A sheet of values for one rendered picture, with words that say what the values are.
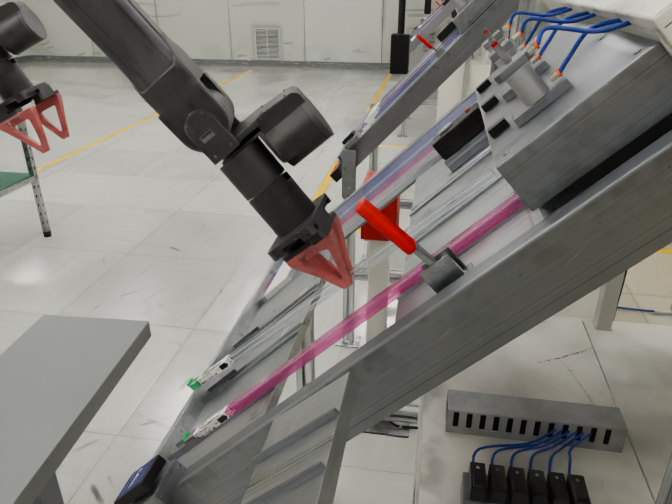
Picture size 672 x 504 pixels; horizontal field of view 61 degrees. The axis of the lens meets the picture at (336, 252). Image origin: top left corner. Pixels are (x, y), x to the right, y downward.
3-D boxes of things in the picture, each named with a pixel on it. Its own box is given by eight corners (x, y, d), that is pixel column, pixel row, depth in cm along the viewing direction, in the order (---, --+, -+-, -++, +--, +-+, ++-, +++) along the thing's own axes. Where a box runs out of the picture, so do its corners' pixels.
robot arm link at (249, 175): (218, 156, 68) (208, 165, 63) (262, 119, 66) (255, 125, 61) (257, 201, 70) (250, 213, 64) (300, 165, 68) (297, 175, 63)
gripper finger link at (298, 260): (375, 254, 72) (328, 197, 70) (368, 281, 66) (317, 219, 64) (333, 280, 75) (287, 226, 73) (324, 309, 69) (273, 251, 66)
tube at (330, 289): (193, 391, 81) (187, 386, 81) (197, 385, 82) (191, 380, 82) (498, 180, 61) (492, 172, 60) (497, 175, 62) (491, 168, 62)
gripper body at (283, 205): (335, 202, 71) (296, 156, 69) (320, 236, 62) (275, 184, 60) (296, 230, 74) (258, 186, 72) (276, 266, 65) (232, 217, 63)
